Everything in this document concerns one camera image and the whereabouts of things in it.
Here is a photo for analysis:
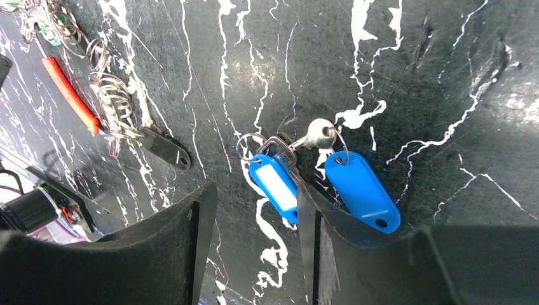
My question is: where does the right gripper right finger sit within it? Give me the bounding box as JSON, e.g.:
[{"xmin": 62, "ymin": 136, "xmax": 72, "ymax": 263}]
[{"xmin": 297, "ymin": 183, "xmax": 538, "ymax": 304}]

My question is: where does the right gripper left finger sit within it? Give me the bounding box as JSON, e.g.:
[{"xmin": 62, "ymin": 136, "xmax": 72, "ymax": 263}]
[{"xmin": 1, "ymin": 182, "xmax": 218, "ymax": 304}]

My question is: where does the metal key organizer ring red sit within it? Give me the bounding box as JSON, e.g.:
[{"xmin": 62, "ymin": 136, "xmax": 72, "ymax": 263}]
[{"xmin": 0, "ymin": 0, "xmax": 146, "ymax": 159}]

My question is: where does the black key tag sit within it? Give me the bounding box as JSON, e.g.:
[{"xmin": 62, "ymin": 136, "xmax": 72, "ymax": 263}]
[{"xmin": 139, "ymin": 127, "xmax": 191, "ymax": 170}]

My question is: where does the silver key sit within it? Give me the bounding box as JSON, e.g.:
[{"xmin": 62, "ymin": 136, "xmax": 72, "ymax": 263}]
[{"xmin": 289, "ymin": 118, "xmax": 338, "ymax": 151}]

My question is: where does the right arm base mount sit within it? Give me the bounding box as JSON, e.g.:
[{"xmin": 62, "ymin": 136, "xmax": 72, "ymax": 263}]
[{"xmin": 1, "ymin": 145, "xmax": 102, "ymax": 245}]

